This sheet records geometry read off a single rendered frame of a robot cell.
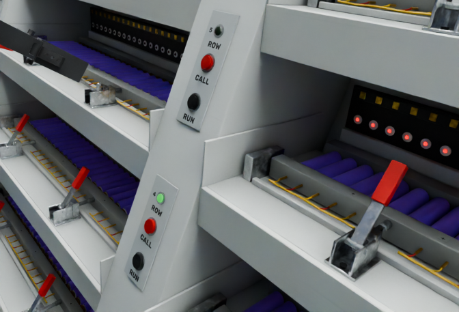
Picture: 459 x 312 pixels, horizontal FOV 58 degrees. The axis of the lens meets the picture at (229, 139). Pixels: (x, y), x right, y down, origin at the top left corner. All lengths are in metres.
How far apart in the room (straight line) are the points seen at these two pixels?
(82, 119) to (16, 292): 0.36
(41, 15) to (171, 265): 0.73
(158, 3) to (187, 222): 0.27
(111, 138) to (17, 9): 0.53
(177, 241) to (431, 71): 0.28
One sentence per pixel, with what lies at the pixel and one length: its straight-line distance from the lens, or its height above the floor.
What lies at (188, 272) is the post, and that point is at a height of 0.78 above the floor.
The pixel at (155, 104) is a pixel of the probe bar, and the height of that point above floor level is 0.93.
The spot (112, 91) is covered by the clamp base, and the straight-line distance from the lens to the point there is 0.64.
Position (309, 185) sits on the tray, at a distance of 0.42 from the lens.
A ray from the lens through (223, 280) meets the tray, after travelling 0.52.
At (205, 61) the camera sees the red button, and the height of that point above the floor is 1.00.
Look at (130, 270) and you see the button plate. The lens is 0.50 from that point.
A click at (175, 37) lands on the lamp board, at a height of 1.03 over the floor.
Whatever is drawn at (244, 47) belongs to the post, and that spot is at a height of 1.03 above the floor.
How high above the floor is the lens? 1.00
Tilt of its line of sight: 8 degrees down
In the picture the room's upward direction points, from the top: 20 degrees clockwise
